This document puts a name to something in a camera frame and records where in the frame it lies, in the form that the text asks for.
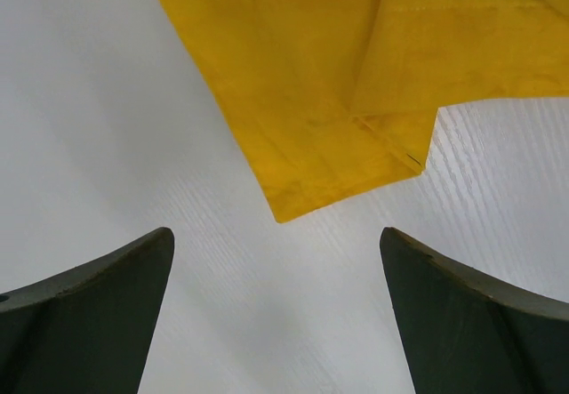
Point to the yellow Pikachu cloth placemat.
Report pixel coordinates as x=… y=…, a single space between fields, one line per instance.
x=331 y=98

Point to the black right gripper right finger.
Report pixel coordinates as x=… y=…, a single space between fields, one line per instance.
x=464 y=331

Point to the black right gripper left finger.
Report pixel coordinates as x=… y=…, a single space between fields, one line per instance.
x=87 y=329

